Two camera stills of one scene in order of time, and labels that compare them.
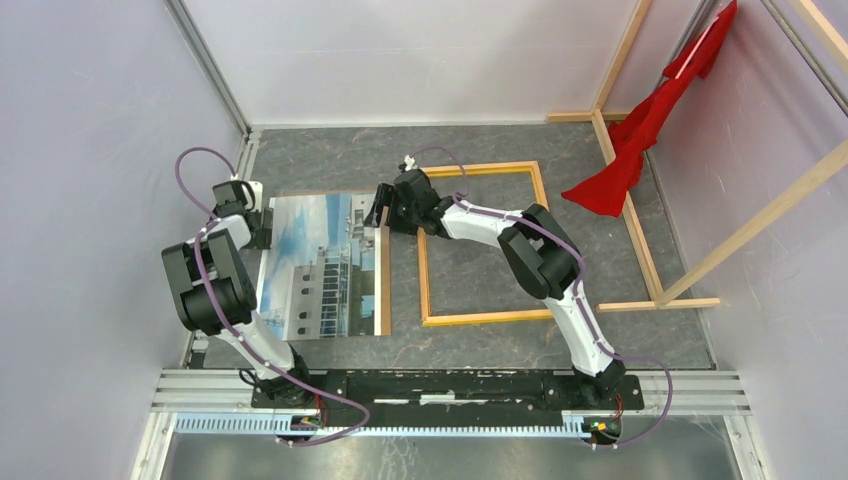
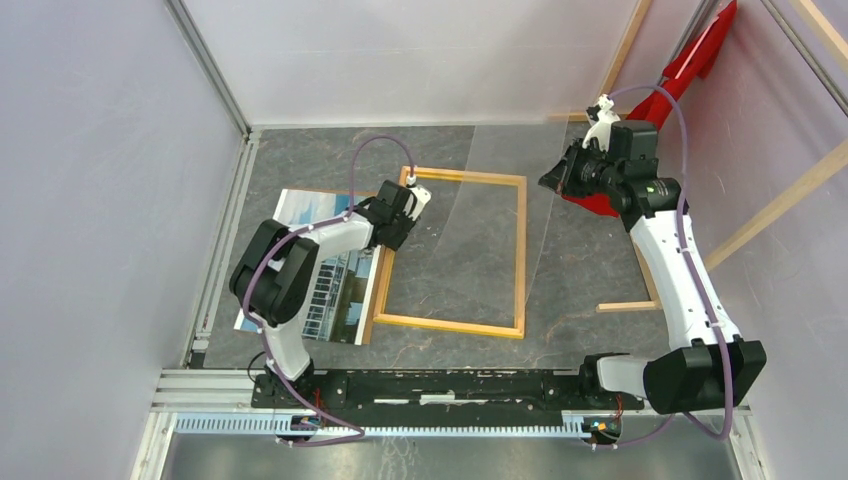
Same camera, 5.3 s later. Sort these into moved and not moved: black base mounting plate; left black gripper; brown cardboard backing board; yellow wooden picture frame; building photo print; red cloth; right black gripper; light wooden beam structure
Moved: right black gripper; yellow wooden picture frame; brown cardboard backing board; left black gripper
Not moved: building photo print; red cloth; black base mounting plate; light wooden beam structure
